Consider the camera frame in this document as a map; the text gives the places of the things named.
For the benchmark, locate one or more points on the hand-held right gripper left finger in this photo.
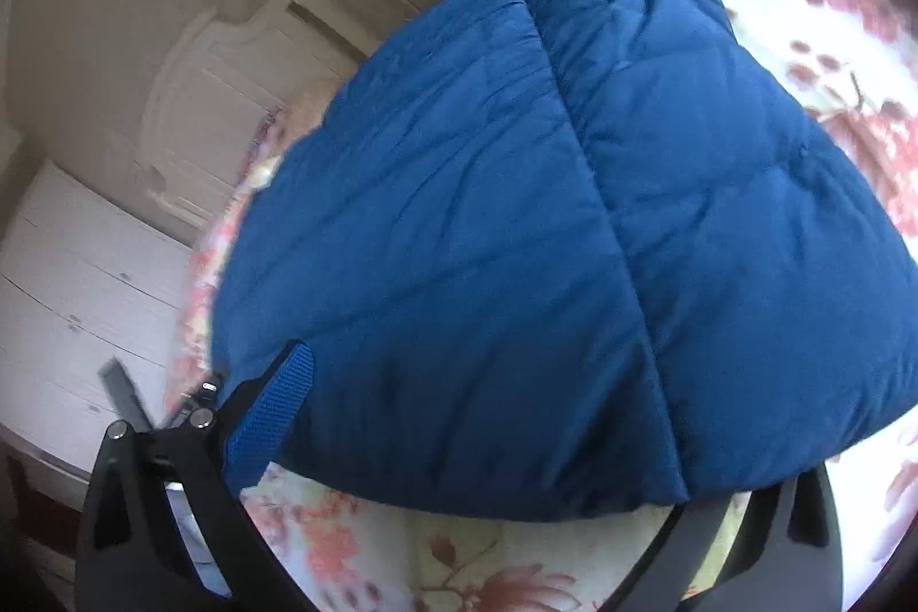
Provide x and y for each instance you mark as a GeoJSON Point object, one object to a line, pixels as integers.
{"type": "Point", "coordinates": [276, 404]}

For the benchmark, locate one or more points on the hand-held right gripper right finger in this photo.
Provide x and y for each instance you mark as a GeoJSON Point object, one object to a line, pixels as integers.
{"type": "Point", "coordinates": [760, 554]}

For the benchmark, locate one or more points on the blue padded jacket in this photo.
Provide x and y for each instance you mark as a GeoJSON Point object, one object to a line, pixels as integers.
{"type": "Point", "coordinates": [502, 225]}

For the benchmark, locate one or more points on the floral bed sheet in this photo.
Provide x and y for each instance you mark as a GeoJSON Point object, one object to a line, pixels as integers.
{"type": "Point", "coordinates": [373, 554]}

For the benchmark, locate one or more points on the white chest of drawers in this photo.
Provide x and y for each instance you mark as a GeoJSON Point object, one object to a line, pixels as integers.
{"type": "Point", "coordinates": [79, 296]}

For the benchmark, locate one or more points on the white panelled wardrobe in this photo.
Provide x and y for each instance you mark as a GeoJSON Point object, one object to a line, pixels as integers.
{"type": "Point", "coordinates": [215, 103]}

